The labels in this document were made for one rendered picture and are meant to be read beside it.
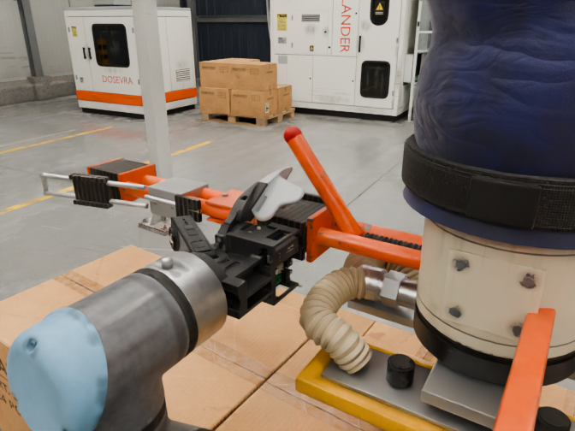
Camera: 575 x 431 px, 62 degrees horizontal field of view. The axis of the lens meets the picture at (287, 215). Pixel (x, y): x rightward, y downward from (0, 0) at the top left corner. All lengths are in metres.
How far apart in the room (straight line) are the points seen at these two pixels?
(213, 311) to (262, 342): 0.46
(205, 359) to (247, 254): 0.39
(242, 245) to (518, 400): 0.29
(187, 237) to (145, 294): 0.14
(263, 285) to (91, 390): 0.19
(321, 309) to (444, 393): 0.15
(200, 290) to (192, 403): 0.39
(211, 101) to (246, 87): 0.70
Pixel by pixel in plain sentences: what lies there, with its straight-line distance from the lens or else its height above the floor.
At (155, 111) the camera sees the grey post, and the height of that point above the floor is 0.89.
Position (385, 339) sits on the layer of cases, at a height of 0.54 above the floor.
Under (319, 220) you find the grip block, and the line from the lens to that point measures 0.58.
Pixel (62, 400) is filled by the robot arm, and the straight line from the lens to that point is 0.37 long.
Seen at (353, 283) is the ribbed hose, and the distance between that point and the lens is 0.58.
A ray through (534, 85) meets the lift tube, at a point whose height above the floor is 1.44.
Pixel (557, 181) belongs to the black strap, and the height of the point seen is 1.38.
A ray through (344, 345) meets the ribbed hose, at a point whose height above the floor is 1.17.
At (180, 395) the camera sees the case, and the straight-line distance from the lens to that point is 0.81.
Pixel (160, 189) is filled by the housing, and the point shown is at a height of 1.26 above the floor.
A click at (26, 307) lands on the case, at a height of 0.94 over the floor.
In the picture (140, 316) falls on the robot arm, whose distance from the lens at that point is 0.40.
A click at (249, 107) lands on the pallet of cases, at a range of 7.41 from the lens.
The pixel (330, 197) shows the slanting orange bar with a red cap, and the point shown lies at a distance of 0.58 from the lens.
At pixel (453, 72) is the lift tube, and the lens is 0.42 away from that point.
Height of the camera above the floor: 1.49
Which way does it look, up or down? 22 degrees down
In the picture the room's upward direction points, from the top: straight up
